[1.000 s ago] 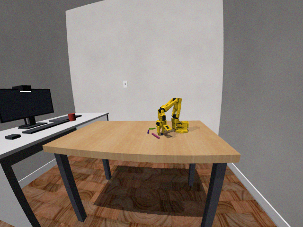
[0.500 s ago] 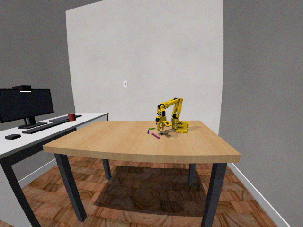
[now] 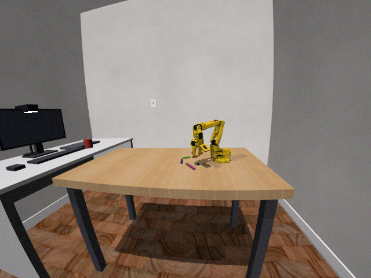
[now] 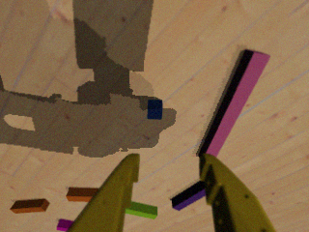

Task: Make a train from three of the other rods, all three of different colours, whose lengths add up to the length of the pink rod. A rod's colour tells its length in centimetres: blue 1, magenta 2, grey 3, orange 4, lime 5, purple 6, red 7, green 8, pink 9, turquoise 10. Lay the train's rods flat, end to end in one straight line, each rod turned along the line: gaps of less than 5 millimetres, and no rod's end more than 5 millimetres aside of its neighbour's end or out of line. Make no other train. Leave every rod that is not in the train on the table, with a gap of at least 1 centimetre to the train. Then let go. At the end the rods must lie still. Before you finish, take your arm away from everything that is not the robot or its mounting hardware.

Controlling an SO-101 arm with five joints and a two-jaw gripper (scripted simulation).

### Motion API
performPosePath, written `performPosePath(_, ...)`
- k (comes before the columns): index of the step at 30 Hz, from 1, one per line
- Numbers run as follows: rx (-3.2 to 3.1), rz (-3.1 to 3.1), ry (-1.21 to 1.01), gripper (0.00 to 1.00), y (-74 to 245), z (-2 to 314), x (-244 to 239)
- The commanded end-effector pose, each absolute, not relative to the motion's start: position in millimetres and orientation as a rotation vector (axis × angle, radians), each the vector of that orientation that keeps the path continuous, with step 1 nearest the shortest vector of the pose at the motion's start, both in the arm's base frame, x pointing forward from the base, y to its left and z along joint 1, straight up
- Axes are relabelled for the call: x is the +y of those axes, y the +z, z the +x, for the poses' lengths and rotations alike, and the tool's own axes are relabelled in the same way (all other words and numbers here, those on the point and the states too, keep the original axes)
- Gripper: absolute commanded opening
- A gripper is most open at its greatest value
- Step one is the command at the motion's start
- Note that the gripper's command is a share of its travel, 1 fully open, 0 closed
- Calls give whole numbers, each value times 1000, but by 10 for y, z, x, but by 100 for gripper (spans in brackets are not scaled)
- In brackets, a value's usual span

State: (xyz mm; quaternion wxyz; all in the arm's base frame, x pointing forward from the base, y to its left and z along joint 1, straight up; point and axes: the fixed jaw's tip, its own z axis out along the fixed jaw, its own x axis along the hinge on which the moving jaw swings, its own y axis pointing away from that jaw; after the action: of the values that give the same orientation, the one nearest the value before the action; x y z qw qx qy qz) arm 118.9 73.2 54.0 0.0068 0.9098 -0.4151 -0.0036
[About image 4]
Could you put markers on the pink rod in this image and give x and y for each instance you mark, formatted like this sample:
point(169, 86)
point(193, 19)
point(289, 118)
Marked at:
point(249, 70)

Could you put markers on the dark purple rod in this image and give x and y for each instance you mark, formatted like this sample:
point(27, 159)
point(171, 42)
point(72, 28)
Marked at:
point(189, 196)

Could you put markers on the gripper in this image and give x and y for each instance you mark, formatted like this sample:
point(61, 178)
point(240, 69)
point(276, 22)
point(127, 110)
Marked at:
point(234, 207)

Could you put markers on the magenta rod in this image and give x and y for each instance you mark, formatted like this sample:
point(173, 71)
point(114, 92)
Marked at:
point(64, 224)

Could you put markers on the small dark blue block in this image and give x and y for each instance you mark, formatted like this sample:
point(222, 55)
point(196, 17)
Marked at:
point(155, 109)

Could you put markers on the orange block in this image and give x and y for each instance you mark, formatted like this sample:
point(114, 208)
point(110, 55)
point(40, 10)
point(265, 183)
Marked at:
point(30, 206)
point(80, 194)

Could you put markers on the lime green rod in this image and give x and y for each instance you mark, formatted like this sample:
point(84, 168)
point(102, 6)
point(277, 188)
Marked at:
point(142, 210)

